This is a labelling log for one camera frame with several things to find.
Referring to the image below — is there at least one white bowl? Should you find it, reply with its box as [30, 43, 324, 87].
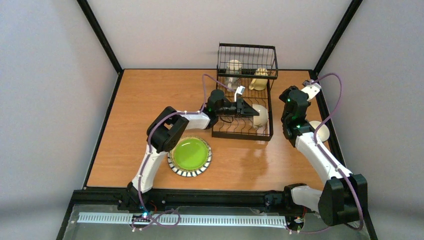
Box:
[252, 104, 269, 129]
[309, 120, 330, 143]

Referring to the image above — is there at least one yellow ceramic mug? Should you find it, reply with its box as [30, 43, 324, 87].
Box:
[248, 68, 269, 91]

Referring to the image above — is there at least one tall patterned ceramic cup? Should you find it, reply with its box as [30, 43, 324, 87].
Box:
[224, 59, 243, 90]

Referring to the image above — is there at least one black wire dish rack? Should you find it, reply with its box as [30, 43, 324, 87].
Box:
[211, 43, 279, 141]

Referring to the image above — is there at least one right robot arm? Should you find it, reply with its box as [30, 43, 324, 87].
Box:
[279, 86, 368, 226]

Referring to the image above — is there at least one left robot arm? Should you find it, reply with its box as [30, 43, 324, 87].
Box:
[126, 87, 262, 200]

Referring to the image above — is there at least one green plate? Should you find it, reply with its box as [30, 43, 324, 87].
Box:
[171, 136, 210, 171]

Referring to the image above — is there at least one striped plate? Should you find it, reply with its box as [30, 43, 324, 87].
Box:
[167, 136, 213, 178]

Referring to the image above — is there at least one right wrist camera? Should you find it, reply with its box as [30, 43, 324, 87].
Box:
[301, 79, 322, 102]

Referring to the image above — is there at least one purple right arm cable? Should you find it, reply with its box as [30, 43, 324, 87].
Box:
[286, 72, 365, 235]

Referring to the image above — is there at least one white cable duct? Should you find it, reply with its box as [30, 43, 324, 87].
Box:
[76, 212, 287, 228]

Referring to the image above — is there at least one black enclosure frame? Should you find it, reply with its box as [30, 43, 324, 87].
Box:
[57, 0, 362, 240]

